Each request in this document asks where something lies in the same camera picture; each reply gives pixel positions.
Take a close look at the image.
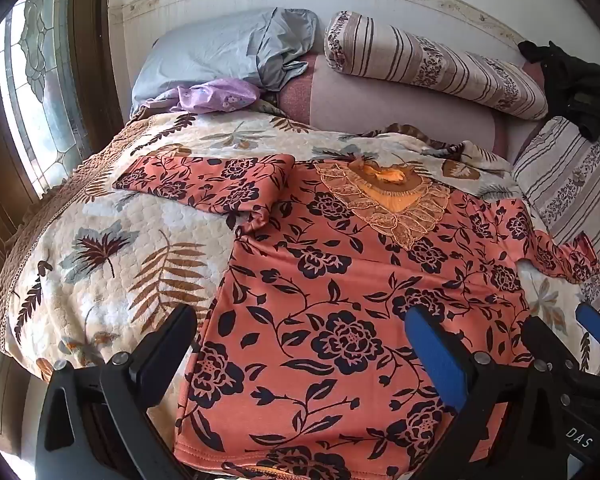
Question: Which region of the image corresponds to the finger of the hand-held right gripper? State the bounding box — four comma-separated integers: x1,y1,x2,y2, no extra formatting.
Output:
522,315,583,376
575,302,600,352

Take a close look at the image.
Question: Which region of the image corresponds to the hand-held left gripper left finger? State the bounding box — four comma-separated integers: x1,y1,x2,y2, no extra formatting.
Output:
35,302,198,480

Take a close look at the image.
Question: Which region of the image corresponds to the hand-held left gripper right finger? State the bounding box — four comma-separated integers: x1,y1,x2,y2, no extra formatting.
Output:
404,305,567,480

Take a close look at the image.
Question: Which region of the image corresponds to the orange floral blouse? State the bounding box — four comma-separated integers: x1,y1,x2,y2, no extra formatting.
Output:
112,155,600,480

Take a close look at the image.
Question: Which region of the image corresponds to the leaf print quilted blanket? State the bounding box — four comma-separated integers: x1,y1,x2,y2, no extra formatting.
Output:
0,110,600,386

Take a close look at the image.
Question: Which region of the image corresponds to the striped floral sheet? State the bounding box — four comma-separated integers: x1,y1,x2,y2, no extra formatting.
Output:
510,116,600,313

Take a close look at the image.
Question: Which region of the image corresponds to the black garment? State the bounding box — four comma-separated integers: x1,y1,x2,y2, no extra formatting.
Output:
517,40,600,143

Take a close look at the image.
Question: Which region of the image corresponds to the pink sofa cushion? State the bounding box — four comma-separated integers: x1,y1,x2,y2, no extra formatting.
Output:
277,55,507,157

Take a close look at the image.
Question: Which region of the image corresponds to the purple cloth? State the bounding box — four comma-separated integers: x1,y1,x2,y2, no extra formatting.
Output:
176,78,261,114

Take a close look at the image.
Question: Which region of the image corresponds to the striped floral bolster pillow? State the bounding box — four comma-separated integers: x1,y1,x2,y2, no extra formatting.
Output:
324,10,550,121

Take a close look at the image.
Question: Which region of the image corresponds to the light grey pillow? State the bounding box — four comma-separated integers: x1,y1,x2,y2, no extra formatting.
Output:
130,8,281,117

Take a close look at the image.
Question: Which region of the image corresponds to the stained glass window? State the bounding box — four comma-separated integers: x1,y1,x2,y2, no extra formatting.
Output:
0,0,95,200

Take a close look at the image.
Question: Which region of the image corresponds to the crumpled grey cloth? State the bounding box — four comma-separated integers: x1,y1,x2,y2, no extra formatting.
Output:
256,8,321,92

